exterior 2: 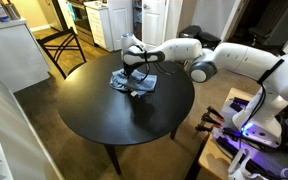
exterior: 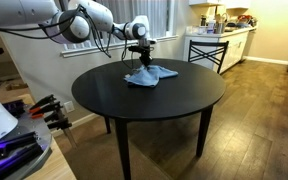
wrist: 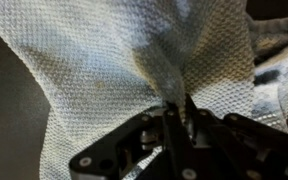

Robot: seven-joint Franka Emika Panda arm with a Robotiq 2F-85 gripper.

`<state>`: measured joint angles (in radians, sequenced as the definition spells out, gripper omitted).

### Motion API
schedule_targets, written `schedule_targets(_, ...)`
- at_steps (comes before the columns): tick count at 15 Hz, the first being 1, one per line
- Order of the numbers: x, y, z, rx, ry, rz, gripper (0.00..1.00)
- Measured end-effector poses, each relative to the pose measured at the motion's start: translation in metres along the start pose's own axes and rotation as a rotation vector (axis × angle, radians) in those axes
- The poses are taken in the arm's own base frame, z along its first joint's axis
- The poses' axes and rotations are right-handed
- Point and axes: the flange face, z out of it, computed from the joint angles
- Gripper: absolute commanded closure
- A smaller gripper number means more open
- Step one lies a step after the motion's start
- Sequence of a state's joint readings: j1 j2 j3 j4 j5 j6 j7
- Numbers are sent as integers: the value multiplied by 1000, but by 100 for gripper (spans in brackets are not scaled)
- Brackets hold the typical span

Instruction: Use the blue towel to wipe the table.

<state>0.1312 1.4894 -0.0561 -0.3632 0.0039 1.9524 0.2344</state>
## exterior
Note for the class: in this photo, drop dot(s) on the blue bowl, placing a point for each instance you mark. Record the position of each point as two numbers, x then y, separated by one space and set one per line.
242 25

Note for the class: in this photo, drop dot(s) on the grey round base plate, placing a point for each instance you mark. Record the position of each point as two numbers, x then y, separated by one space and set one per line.
34 133

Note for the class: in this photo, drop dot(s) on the metal canister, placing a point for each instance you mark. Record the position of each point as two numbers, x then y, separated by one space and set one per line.
220 28

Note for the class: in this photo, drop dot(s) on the black pan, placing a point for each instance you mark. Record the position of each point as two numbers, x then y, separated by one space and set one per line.
230 26

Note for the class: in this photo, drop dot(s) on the black clamp metal bar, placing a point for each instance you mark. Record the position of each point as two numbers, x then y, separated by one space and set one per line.
60 125

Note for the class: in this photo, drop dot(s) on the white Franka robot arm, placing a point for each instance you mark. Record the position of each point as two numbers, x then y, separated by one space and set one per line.
34 20

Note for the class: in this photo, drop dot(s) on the dark bottle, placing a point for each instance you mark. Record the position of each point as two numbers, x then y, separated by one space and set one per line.
203 20

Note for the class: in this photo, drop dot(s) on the black clamp orange trigger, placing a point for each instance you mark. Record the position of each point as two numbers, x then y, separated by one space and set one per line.
45 108

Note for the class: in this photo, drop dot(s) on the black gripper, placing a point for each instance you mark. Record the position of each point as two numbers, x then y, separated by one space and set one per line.
146 52

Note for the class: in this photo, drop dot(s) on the brown cardboard piece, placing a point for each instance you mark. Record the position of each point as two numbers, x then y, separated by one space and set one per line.
16 86

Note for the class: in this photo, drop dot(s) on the black metal chair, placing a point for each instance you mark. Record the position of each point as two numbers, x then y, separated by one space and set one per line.
208 53

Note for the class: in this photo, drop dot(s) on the white upper kitchen cabinet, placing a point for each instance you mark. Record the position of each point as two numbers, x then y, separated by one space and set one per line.
217 2

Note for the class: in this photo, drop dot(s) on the white window sill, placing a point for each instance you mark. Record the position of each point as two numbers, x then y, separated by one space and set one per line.
164 39

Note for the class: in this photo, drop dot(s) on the white vertical window blinds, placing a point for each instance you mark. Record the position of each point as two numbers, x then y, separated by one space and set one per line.
157 16

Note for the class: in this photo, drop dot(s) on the white wall outlet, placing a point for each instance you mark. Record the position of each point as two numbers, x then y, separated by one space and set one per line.
69 106

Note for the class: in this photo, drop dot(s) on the black mounting rails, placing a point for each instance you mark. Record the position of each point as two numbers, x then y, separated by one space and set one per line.
14 150

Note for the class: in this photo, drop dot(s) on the red kitchen item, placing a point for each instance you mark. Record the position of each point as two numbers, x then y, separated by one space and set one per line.
244 18

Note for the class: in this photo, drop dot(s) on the round black table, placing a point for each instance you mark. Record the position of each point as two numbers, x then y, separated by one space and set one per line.
110 96

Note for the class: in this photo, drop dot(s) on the white kitchen counter cabinet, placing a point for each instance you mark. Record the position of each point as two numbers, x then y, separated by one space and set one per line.
232 46

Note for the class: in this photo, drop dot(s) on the white blue container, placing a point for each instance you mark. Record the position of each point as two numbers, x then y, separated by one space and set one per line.
211 26

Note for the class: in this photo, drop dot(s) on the blue towel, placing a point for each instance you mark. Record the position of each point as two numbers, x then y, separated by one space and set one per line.
144 78

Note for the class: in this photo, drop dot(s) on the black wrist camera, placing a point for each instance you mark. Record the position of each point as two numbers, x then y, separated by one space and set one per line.
134 49

